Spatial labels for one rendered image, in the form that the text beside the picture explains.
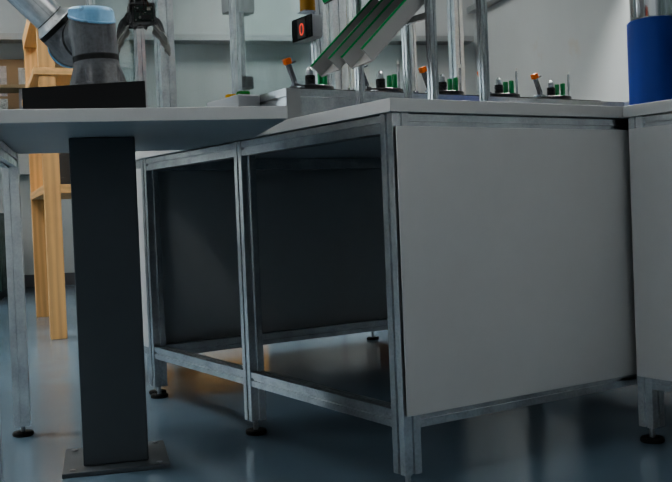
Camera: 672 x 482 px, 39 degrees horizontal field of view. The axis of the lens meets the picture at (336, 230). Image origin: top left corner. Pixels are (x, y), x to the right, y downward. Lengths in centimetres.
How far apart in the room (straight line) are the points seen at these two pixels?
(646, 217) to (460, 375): 66
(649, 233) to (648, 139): 23
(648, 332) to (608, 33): 586
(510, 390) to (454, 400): 17
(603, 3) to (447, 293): 634
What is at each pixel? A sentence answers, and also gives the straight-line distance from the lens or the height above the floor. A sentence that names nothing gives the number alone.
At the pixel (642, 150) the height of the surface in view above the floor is 74.
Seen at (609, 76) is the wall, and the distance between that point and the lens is 817.
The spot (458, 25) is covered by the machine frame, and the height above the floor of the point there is 136.
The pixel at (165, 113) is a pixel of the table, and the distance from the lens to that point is 207.
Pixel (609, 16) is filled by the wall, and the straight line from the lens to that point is 822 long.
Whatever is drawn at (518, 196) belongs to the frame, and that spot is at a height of 64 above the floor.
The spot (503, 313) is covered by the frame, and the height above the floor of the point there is 37.
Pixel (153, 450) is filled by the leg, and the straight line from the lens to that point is 260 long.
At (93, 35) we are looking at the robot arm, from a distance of 250.
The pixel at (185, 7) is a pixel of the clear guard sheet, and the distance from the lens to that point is 417.
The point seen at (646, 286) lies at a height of 40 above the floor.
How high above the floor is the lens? 62
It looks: 1 degrees down
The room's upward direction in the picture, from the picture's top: 2 degrees counter-clockwise
